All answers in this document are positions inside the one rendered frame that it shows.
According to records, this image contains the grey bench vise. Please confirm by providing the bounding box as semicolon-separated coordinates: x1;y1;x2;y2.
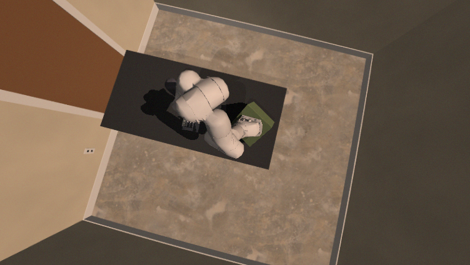
182;119;200;133

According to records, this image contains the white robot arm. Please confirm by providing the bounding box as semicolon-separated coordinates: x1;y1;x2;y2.
165;70;263;159

